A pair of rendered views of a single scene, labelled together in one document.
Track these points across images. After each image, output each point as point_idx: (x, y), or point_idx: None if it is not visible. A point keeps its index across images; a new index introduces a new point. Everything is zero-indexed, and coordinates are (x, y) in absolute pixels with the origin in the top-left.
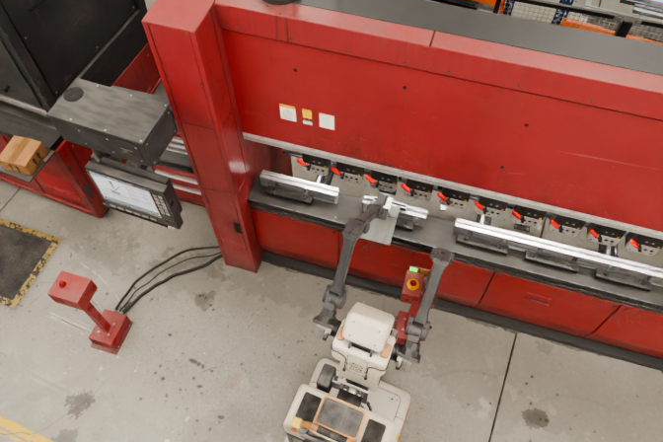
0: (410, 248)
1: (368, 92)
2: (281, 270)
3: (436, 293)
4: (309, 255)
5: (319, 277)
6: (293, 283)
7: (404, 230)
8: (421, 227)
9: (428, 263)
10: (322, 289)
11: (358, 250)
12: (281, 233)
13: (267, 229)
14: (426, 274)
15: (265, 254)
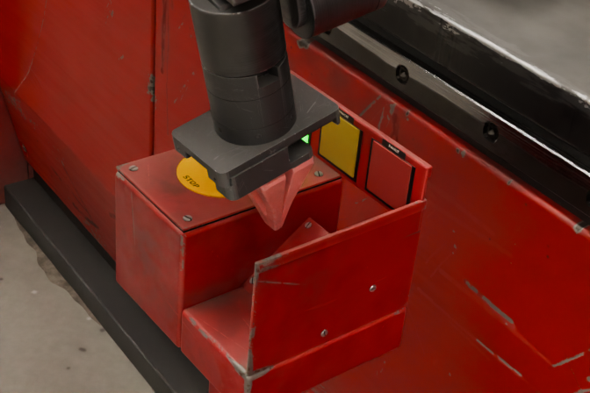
0: (387, 74)
1: None
2: (24, 254)
3: (308, 275)
4: (86, 157)
5: (106, 337)
6: (12, 301)
7: None
8: None
9: (453, 259)
10: (74, 371)
11: (205, 108)
12: None
13: None
14: (435, 382)
15: (28, 184)
